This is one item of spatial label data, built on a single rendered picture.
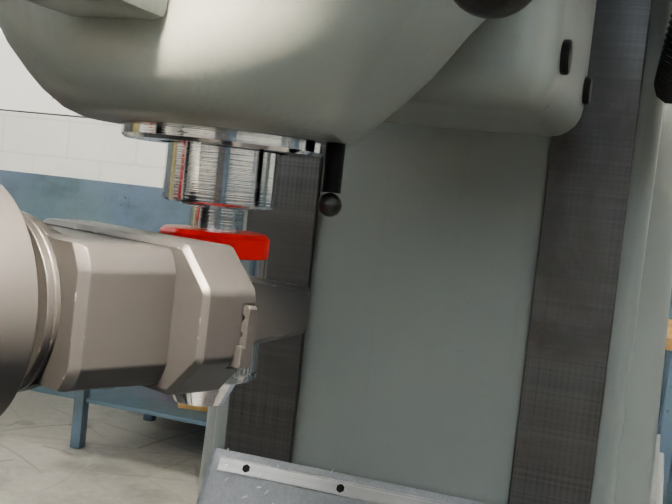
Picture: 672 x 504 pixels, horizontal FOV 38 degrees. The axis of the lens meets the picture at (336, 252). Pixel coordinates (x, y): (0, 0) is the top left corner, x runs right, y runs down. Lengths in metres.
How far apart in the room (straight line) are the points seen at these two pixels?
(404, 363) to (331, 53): 0.47
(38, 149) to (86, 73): 5.31
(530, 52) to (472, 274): 0.31
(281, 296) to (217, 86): 0.11
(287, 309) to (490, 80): 0.16
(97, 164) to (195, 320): 5.11
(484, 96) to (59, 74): 0.22
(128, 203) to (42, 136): 0.66
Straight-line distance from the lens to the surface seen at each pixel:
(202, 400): 0.42
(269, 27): 0.33
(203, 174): 0.40
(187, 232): 0.40
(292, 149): 0.39
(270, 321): 0.40
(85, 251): 0.33
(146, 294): 0.34
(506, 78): 0.49
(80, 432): 4.64
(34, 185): 5.65
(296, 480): 0.82
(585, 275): 0.75
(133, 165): 5.33
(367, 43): 0.35
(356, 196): 0.79
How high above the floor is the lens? 1.29
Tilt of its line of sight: 4 degrees down
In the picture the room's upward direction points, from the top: 6 degrees clockwise
